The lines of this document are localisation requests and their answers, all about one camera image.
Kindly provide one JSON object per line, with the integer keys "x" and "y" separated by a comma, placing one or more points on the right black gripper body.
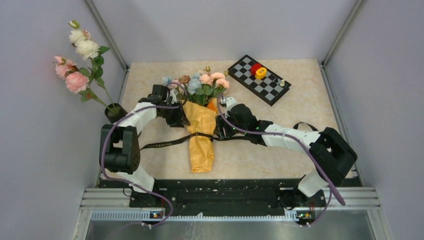
{"x": 221, "y": 126}

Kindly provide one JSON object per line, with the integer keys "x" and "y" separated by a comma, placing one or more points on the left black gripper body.
{"x": 173, "y": 116}

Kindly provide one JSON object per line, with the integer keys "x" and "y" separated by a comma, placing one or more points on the orange paper flower bouquet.
{"x": 200, "y": 92}

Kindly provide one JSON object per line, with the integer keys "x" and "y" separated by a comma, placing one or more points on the black ribbon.
{"x": 188, "y": 137}

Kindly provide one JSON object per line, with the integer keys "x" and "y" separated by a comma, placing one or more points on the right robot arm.
{"x": 329, "y": 152}

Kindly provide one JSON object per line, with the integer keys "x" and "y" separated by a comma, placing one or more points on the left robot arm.
{"x": 120, "y": 152}

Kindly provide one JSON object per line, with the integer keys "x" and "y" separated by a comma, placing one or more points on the black cylindrical vase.
{"x": 114, "y": 112}

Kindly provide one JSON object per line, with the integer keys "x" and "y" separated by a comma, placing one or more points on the black white chessboard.
{"x": 266, "y": 89}

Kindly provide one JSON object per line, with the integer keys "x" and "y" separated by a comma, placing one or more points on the red round toy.
{"x": 254, "y": 68}

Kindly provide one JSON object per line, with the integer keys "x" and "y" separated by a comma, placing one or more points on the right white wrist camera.
{"x": 227, "y": 102}

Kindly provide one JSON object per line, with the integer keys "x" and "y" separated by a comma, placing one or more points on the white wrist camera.
{"x": 227, "y": 102}
{"x": 172, "y": 97}

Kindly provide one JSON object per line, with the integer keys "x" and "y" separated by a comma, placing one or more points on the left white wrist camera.
{"x": 172, "y": 97}

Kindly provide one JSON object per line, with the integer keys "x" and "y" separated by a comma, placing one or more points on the yellow ring toy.
{"x": 260, "y": 73}

